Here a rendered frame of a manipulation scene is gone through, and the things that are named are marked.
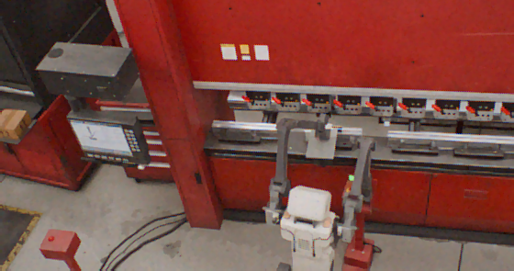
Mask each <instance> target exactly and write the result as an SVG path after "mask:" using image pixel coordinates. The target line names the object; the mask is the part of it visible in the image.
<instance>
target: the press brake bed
mask: <svg viewBox="0 0 514 271"><path fill-rule="evenodd" d="M205 154H206V157H207V160H208V164H209V167H210V170H211V174H212V180H213V182H214V186H215V189H216V191H217V195H218V197H219V201H220V202H221V204H222V206H223V207H224V213H223V219H224V220H239V221H247V222H256V223H267V221H266V212H265V211H266V209H262V207H267V204H268V202H269V200H270V193H269V185H270V184H271V179H272V178H273V177H275V168H276V156H267V155H254V154H243V153H219V152H205ZM325 161H326V168H324V167H320V166H319V161H318V160H315V159H304V158H291V157H287V168H286V174H287V180H289V185H290V190H291V189H292V188H296V187H297V186H303V187H308V188H316V189H320V190H325V191H328V192H330V193H331V202H330V212H333V213H334V214H335V216H339V218H341V217H343V213H344V212H345V211H344V209H342V208H341V196H342V194H343V191H344V188H345V187H346V182H347V174H348V175H354V172H355V167H356V165H357V162H352V161H327V160H325ZM370 174H371V175H373V178H372V179H375V180H377V191H376V200H375V203H374V209H373V212H372V215H367V214H364V232H370V233H378V234H387V235H395V236H413V237H423V238H435V239H443V240H450V241H461V242H475V243H492V244H502V245H512V246H514V173H508V172H496V171H484V170H471V169H459V168H448V167H423V166H411V165H399V164H376V163H370ZM465 190H475V191H486V192H488V194H487V200H477V199H467V198H464V191H465Z"/></svg>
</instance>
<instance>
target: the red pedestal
mask: <svg viewBox="0 0 514 271"><path fill-rule="evenodd" d="M80 243H81V241H80V239H79V237H78V234H77V233H76V232H75V231H63V230H54V229H48V231H47V233H46V234H45V238H44V240H43V241H42V243H41V245H40V246H39V251H40V252H41V253H42V254H43V256H44V257H45V259H50V260H64V261H65V264H66V265H67V266H68V267H69V269H70V270H71V271H83V270H82V269H81V267H79V266H78V263H77V261H76V260H75V259H74V256H75V255H76V253H77V251H78V247H79V245H80Z"/></svg>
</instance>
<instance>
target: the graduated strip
mask: <svg viewBox="0 0 514 271"><path fill-rule="evenodd" d="M193 84H194V85H218V86H237V87H256V88H275V89H295V90H332V91H353V92H371V93H390V94H410V95H429V96H466V97H505V98H514V95H504V94H484V93H465V92H444V91H424V90H385V89H365V88H346V87H326V86H305V85H268V84H227V83H208V82H193Z"/></svg>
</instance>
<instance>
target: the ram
mask: <svg viewBox="0 0 514 271"><path fill-rule="evenodd" d="M172 3H173V9H174V13H175V15H176V19H177V21H178V28H179V31H180V35H181V37H182V41H183V44H184V53H185V56H186V59H187V62H188V65H189V69H190V72H191V77H192V81H193V82H208V83H227V84H268V85H305V86H326V87H346V88H365V89H385V90H424V91H444V92H465V93H484V94H504V95H514V0H172ZM220 44H233V45H234V49H235V53H236V57H237V60H235V59H224V57H223V54H222V49H221V46H220ZM240 45H248V49H249V54H244V53H241V52H240ZM254 45H264V46H268V55H269V61H268V60H256V57H255V52H254ZM241 55H250V60H243V59H242V56H241ZM194 88H201V89H219V90H238V91H275V92H294V93H312V94H332V95H350V96H387V97H424V98H442V99H461V100H479V101H497V102H514V98H505V97H466V96H429V95H410V94H390V93H371V92H353V91H332V90H295V89H275V88H256V87H237V86H218V85H194Z"/></svg>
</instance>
